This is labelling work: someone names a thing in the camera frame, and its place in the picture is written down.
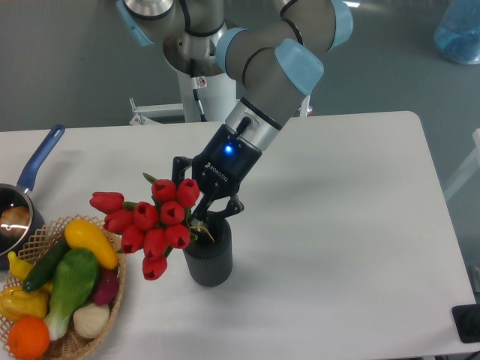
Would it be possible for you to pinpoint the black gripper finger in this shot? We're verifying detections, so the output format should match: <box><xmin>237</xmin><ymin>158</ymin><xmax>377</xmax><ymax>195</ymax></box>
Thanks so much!
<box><xmin>190</xmin><ymin>194</ymin><xmax>245</xmax><ymax>225</ymax></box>
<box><xmin>172</xmin><ymin>156</ymin><xmax>193</xmax><ymax>184</ymax></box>

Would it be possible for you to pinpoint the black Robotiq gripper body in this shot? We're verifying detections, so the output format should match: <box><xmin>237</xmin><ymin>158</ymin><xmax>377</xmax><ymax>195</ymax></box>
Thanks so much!
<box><xmin>192</xmin><ymin>124</ymin><xmax>262</xmax><ymax>202</ymax></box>

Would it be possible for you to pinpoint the red tulip bouquet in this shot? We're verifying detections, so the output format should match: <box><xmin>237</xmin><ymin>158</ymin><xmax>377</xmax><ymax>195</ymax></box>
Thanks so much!
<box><xmin>89</xmin><ymin>173</ymin><xmax>214</xmax><ymax>281</ymax></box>

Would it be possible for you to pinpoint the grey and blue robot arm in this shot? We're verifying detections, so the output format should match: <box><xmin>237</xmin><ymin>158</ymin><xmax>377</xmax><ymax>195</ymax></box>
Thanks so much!
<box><xmin>116</xmin><ymin>1</ymin><xmax>353</xmax><ymax>225</ymax></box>

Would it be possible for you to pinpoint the dark grey ribbed vase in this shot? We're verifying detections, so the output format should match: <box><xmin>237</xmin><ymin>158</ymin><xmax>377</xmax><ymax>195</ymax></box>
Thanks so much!
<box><xmin>184</xmin><ymin>219</ymin><xmax>233</xmax><ymax>287</ymax></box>

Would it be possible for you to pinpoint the yellow squash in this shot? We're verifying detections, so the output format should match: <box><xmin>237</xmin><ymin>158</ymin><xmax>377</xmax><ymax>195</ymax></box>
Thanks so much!
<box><xmin>64</xmin><ymin>219</ymin><xmax>119</xmax><ymax>270</ymax></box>

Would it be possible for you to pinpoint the purple red onion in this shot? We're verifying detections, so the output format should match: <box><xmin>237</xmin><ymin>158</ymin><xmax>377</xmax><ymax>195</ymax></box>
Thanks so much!
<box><xmin>91</xmin><ymin>270</ymin><xmax>119</xmax><ymax>305</ymax></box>

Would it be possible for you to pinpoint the green bok choy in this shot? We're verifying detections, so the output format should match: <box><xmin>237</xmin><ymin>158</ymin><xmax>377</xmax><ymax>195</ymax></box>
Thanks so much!
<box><xmin>44</xmin><ymin>248</ymin><xmax>99</xmax><ymax>341</ymax></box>

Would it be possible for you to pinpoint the dark green cucumber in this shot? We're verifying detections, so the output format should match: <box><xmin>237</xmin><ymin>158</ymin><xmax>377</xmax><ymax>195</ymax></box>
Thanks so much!
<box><xmin>22</xmin><ymin>236</ymin><xmax>71</xmax><ymax>292</ymax></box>

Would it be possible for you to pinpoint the brown bread roll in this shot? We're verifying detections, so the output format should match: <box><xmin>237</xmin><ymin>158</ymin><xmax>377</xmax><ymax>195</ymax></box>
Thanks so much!
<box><xmin>1</xmin><ymin>206</ymin><xmax>30</xmax><ymax>239</ymax></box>

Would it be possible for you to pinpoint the white garlic bulb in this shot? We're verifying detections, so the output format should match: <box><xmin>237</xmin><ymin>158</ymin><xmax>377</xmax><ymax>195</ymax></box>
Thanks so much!
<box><xmin>73</xmin><ymin>303</ymin><xmax>110</xmax><ymax>339</ymax></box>

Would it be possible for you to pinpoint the yellow banana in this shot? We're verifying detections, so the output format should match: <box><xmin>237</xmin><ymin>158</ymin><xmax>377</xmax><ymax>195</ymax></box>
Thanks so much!
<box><xmin>7</xmin><ymin>251</ymin><xmax>34</xmax><ymax>282</ymax></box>

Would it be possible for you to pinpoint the yellow orange gourd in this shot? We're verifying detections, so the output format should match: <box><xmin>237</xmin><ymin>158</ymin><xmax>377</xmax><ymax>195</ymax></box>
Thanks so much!
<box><xmin>1</xmin><ymin>286</ymin><xmax>50</xmax><ymax>323</ymax></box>

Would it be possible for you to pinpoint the woven wicker basket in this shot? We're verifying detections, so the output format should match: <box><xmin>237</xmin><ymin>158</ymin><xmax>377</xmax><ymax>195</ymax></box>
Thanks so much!
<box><xmin>16</xmin><ymin>215</ymin><xmax>127</xmax><ymax>359</ymax></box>

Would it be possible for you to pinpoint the orange fruit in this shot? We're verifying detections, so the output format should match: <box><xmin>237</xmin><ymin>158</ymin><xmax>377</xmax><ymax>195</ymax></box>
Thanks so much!
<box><xmin>7</xmin><ymin>316</ymin><xmax>50</xmax><ymax>359</ymax></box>

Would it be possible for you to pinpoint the black device at edge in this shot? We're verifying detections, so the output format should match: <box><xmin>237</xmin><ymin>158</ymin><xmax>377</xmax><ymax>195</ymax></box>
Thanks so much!
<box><xmin>451</xmin><ymin>304</ymin><xmax>480</xmax><ymax>344</ymax></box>

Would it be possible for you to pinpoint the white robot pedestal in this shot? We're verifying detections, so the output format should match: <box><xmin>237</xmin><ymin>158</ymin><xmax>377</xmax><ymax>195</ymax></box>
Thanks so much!
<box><xmin>128</xmin><ymin>19</ymin><xmax>316</xmax><ymax>126</ymax></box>

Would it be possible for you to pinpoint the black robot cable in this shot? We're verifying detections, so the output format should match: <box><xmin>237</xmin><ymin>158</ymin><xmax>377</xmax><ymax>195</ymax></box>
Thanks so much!
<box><xmin>188</xmin><ymin>58</ymin><xmax>208</xmax><ymax>122</ymax></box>

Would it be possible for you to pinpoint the blue handled saucepan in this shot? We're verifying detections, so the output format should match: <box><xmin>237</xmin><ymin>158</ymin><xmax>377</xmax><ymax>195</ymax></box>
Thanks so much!
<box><xmin>1</xmin><ymin>124</ymin><xmax>65</xmax><ymax>271</ymax></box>

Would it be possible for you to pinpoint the white frame at right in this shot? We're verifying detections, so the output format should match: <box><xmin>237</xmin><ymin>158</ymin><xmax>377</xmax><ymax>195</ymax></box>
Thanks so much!
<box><xmin>443</xmin><ymin>128</ymin><xmax>479</xmax><ymax>202</ymax></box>

